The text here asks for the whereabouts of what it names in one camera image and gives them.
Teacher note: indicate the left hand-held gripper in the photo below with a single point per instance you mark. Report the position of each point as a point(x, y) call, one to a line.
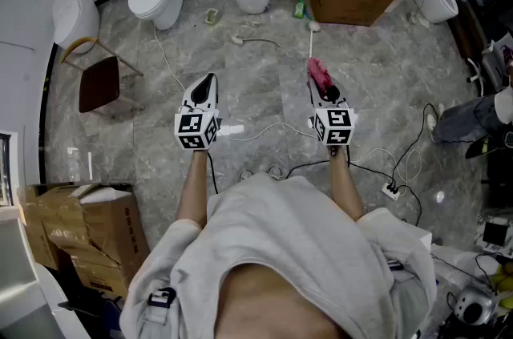
point(192, 129)

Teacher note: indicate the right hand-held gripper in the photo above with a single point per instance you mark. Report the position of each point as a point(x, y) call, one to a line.
point(334, 125)

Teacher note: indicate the pink cloth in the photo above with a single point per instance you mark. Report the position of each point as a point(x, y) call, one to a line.
point(318, 73)

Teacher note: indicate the white toilet brush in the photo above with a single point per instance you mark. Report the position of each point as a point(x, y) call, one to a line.
point(313, 26)

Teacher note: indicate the person's left forearm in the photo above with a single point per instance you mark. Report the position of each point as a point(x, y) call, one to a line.
point(194, 189)

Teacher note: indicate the person's right forearm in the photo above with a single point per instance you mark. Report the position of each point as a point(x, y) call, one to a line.
point(346, 189)

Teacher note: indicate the small green cup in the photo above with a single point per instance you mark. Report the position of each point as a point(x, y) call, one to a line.
point(212, 16)

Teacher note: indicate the white rounded toilet closed lid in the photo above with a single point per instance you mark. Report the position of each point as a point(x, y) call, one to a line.
point(74, 18)

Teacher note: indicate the green plastic bottle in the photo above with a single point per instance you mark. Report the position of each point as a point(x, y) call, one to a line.
point(299, 10)

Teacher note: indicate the person's right shoe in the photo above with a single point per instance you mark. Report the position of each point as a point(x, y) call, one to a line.
point(275, 172)

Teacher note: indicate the person's left shoe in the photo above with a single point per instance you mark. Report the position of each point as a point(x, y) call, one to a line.
point(246, 175)

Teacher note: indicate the wooden chair with brown seat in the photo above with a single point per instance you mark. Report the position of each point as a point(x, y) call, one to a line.
point(99, 83)

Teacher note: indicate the white power strip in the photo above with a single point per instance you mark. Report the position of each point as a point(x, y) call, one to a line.
point(390, 192)

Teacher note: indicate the grey sweatshirt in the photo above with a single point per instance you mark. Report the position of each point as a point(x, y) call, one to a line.
point(280, 233)

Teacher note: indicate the torn cardboard box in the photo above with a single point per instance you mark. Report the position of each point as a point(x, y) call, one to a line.
point(108, 225)

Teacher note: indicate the silver dome device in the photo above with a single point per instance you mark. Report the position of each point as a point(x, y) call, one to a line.
point(475, 305)

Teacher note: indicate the grey metal counter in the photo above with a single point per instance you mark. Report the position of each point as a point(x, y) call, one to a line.
point(20, 281)

